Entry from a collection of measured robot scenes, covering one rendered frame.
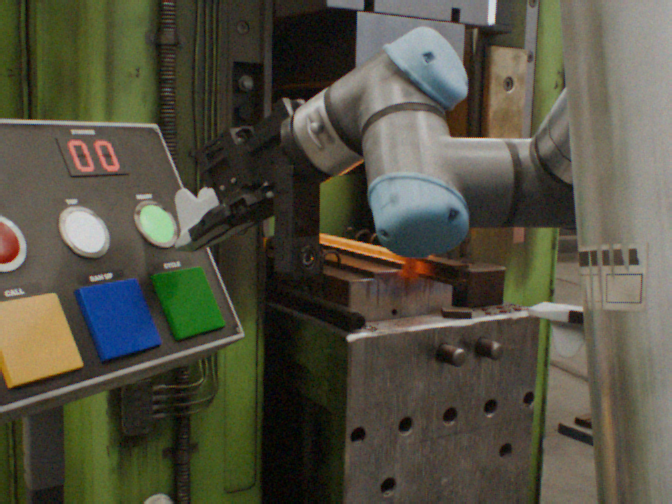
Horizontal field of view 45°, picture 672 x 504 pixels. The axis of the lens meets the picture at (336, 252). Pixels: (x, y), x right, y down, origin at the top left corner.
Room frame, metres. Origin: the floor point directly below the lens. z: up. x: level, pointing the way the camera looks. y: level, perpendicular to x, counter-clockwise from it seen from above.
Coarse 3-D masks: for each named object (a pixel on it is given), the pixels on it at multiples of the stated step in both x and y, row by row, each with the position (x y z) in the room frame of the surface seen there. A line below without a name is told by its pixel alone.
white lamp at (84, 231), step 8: (72, 216) 0.80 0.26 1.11; (80, 216) 0.81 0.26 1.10; (88, 216) 0.82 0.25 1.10; (72, 224) 0.80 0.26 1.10; (80, 224) 0.80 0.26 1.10; (88, 224) 0.81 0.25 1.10; (96, 224) 0.82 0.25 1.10; (72, 232) 0.79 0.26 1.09; (80, 232) 0.80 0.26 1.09; (88, 232) 0.81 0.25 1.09; (96, 232) 0.81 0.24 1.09; (72, 240) 0.79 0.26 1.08; (80, 240) 0.79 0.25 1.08; (88, 240) 0.80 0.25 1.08; (96, 240) 0.81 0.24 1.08; (80, 248) 0.79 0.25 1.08; (88, 248) 0.80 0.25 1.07; (96, 248) 0.80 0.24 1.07
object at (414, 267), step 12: (324, 240) 1.44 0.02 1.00; (336, 240) 1.41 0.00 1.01; (348, 240) 1.41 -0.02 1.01; (372, 252) 1.31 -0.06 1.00; (384, 252) 1.28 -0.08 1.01; (408, 264) 1.22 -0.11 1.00; (420, 264) 1.22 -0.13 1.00; (432, 264) 1.18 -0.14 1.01; (444, 264) 1.16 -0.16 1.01; (456, 264) 1.15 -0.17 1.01; (468, 264) 1.16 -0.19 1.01; (408, 276) 1.22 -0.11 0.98; (420, 276) 1.20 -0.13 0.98; (432, 276) 1.18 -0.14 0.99; (444, 276) 1.17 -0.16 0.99; (456, 276) 1.15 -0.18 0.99
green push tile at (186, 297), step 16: (176, 272) 0.87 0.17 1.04; (192, 272) 0.89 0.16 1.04; (160, 288) 0.84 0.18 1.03; (176, 288) 0.85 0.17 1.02; (192, 288) 0.87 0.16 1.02; (208, 288) 0.89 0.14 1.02; (176, 304) 0.84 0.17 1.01; (192, 304) 0.86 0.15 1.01; (208, 304) 0.88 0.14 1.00; (176, 320) 0.83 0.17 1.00; (192, 320) 0.85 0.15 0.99; (208, 320) 0.87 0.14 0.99; (176, 336) 0.82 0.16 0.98; (192, 336) 0.84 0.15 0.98
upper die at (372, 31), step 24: (312, 24) 1.27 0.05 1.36; (336, 24) 1.21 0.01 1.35; (360, 24) 1.17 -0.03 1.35; (384, 24) 1.19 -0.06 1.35; (408, 24) 1.22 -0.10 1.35; (432, 24) 1.24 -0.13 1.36; (456, 24) 1.27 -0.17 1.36; (288, 48) 1.33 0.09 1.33; (312, 48) 1.27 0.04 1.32; (336, 48) 1.21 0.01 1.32; (360, 48) 1.17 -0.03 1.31; (456, 48) 1.27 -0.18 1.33; (288, 72) 1.33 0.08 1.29; (312, 72) 1.27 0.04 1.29; (336, 72) 1.21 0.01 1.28
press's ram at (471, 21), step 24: (288, 0) 1.23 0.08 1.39; (312, 0) 1.17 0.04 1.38; (336, 0) 1.15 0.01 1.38; (360, 0) 1.17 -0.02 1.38; (384, 0) 1.19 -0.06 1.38; (408, 0) 1.22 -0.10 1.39; (432, 0) 1.24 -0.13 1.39; (456, 0) 1.27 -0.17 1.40; (480, 0) 1.29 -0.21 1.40; (288, 24) 1.33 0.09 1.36; (480, 24) 1.29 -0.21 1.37
